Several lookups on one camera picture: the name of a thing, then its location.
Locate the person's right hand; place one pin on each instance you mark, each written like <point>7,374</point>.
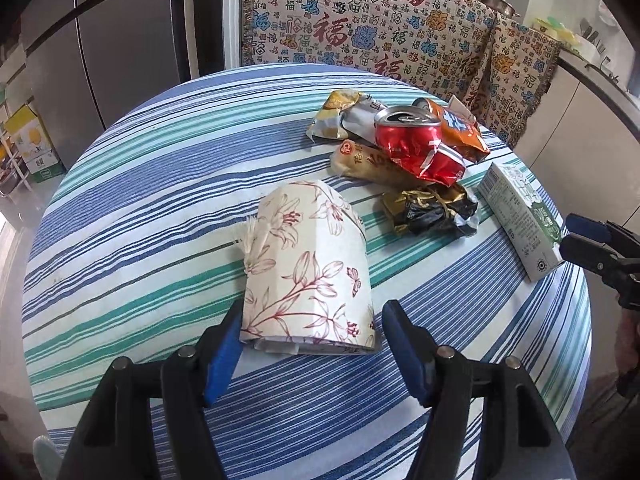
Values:
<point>627,342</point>

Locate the grey refrigerator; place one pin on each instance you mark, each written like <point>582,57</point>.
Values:
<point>90,62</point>

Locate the beige bread wrapper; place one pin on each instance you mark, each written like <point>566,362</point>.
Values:
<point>358,161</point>

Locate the yellow cardboard box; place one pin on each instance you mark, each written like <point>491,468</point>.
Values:
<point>26,130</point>

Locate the orange snack bag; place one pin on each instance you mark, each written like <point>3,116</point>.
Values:
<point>460,129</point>

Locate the steel pot with lid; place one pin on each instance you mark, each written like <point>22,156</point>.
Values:
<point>502,7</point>

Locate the green white milk carton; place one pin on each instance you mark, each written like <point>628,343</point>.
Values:
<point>526,219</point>

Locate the gold black foil bag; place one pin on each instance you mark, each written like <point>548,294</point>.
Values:
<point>434,209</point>

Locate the knife block with utensils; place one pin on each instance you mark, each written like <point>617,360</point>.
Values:
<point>596,37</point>

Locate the crushed red soda can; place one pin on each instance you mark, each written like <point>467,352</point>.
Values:
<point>412,138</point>

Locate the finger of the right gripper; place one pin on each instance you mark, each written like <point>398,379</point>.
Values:
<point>593,257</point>
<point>609,233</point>

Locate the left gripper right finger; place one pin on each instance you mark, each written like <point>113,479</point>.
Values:
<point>441,380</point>

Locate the blue striped tablecloth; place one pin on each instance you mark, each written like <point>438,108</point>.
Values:
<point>135,257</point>

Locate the patterned fu character blanket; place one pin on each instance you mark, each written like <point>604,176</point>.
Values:
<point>498,68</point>

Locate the yellow white snack wrapper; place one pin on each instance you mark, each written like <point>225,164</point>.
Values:
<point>346,114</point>

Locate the yellow green container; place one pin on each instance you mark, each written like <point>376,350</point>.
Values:
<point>566,37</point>

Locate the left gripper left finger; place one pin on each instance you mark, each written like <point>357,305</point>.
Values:
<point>193,378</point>

